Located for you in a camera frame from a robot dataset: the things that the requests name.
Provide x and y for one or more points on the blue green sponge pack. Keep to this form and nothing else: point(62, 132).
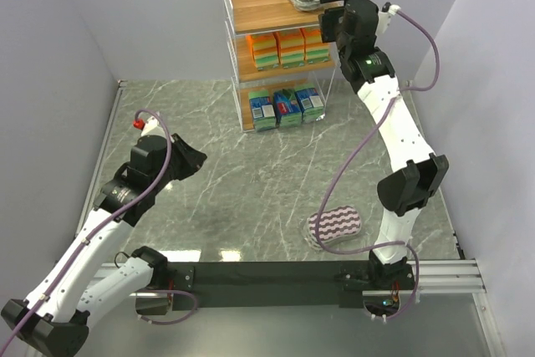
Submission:
point(287, 109)
point(310, 102)

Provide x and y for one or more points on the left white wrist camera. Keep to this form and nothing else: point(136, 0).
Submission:
point(150, 126)

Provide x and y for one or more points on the purple wavy sponge pack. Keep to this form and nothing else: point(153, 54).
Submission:
point(335, 225)

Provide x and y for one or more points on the white wire wooden shelf rack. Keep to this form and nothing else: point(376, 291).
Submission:
point(244, 17)

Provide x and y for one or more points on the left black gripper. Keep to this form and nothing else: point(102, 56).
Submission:
point(180, 156)

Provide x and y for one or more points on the aluminium frame rail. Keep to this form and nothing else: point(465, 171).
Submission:
point(428, 277)

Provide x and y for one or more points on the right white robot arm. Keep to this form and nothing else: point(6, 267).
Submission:
point(417, 171)

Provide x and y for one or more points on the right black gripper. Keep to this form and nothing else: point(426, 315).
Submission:
point(330, 25)

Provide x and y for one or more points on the black front base bar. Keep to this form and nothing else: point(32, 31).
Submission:
point(281, 284)

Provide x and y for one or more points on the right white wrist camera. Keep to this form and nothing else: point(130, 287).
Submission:
point(385, 15)

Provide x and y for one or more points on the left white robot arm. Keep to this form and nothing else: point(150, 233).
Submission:
point(56, 317)

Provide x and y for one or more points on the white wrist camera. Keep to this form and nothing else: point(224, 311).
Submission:
point(385, 15)
point(150, 126)

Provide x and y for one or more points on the orange sponge pack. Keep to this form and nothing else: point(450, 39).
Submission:
point(264, 50)
point(290, 44)
point(315, 49)

